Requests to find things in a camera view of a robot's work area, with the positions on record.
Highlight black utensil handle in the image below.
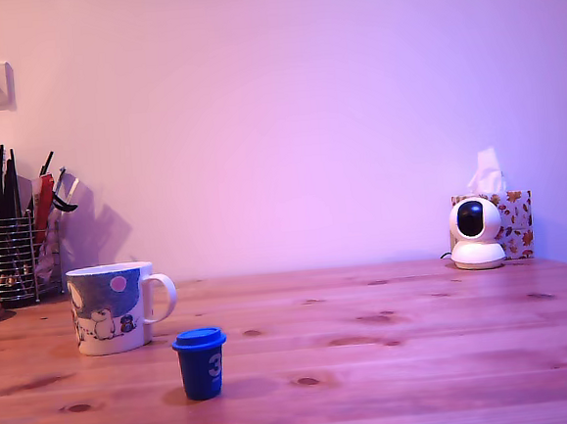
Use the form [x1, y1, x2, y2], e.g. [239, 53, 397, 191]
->
[0, 144, 12, 218]
[37, 150, 58, 177]
[9, 148, 24, 218]

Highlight leaf print tissue box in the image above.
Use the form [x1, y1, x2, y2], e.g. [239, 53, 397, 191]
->
[449, 189, 538, 265]

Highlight white tissue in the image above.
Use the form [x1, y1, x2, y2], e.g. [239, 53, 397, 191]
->
[463, 145, 508, 197]

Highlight red white patterned packet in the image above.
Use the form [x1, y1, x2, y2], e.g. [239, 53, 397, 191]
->
[32, 223, 65, 285]

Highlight white mug with cartoon print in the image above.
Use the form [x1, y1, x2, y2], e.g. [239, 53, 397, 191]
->
[64, 258, 182, 358]

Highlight small white round camera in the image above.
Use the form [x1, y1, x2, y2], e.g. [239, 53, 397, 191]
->
[446, 194, 509, 272]

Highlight red utensil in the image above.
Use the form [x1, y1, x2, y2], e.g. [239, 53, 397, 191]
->
[29, 173, 60, 242]

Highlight blue coffee capsule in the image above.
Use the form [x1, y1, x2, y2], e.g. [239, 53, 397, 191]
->
[170, 325, 232, 404]

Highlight metal tongs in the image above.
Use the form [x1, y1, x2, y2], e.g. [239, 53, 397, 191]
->
[48, 164, 81, 214]

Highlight wire utensil holder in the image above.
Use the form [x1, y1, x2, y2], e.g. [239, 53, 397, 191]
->
[0, 207, 69, 307]

